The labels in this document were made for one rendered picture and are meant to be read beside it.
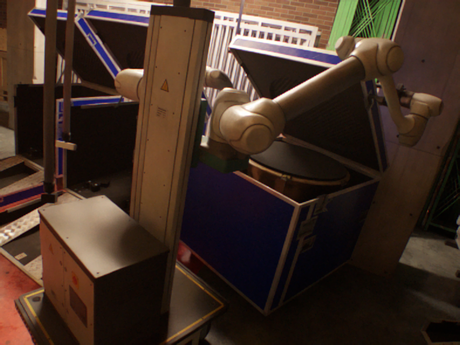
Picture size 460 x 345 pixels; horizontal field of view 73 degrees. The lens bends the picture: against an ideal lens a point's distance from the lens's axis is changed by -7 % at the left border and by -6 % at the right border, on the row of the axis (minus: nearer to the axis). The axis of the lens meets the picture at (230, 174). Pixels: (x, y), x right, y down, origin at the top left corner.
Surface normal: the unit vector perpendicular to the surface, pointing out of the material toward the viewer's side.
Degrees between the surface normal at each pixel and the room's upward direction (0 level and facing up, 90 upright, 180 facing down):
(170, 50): 90
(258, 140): 93
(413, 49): 90
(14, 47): 90
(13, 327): 0
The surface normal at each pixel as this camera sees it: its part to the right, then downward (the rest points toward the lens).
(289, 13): -0.41, 0.25
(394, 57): 0.40, 0.34
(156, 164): -0.66, 0.15
